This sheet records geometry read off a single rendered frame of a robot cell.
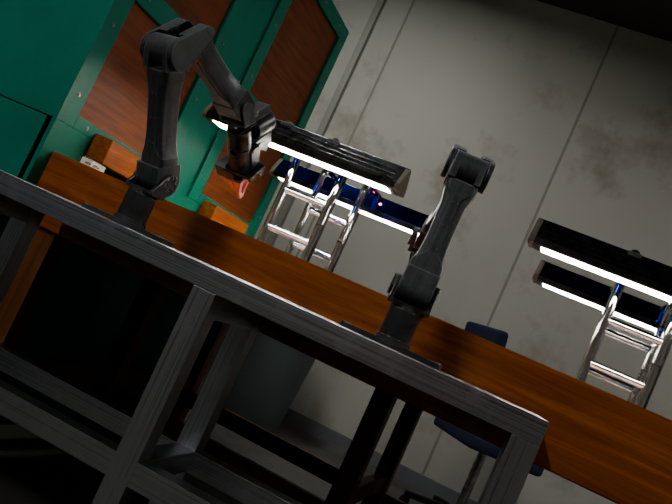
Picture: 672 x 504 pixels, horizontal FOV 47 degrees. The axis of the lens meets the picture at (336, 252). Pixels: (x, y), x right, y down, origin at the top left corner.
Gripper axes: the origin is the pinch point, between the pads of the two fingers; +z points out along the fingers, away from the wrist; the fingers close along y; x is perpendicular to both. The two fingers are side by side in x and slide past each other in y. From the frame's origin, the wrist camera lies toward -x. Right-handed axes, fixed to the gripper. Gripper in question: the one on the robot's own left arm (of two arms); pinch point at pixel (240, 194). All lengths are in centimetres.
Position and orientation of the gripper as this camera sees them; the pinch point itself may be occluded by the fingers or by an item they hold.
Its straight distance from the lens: 193.2
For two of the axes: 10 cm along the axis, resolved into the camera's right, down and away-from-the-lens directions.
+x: -4.9, 5.6, -6.7
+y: -8.7, -3.7, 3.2
